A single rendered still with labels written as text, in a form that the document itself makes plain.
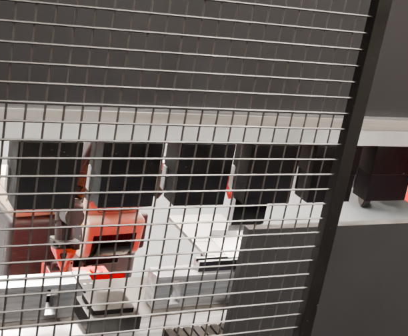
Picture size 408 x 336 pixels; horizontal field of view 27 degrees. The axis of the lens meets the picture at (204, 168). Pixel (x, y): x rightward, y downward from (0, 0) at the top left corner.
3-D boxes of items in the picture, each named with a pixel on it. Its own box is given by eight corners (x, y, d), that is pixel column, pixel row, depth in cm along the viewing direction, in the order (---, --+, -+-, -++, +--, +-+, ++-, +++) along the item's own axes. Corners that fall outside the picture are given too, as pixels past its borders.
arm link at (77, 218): (86, 183, 248) (59, 177, 244) (98, 189, 238) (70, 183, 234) (75, 223, 248) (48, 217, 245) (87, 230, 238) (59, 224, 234)
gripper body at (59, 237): (59, 249, 240) (59, 223, 239) (48, 241, 249) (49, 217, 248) (80, 247, 243) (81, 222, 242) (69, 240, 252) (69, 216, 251)
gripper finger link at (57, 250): (55, 274, 243) (55, 243, 242) (47, 269, 249) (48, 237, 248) (77, 273, 246) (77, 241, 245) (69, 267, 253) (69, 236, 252)
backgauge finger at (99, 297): (101, 275, 207) (103, 257, 206) (139, 331, 186) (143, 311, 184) (53, 279, 202) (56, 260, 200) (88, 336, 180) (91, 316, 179)
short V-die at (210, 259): (257, 263, 234) (259, 253, 233) (262, 267, 231) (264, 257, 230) (193, 267, 224) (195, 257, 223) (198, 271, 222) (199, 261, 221)
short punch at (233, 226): (258, 228, 229) (265, 196, 226) (261, 231, 227) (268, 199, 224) (226, 229, 224) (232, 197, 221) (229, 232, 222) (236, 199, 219)
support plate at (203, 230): (220, 217, 256) (221, 213, 255) (263, 255, 234) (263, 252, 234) (167, 218, 247) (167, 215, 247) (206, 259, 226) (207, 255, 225)
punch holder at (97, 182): (140, 193, 212) (150, 131, 207) (153, 206, 205) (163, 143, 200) (84, 193, 205) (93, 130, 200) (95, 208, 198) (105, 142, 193)
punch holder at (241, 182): (273, 191, 231) (285, 134, 225) (289, 203, 224) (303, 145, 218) (226, 191, 224) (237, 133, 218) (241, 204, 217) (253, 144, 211)
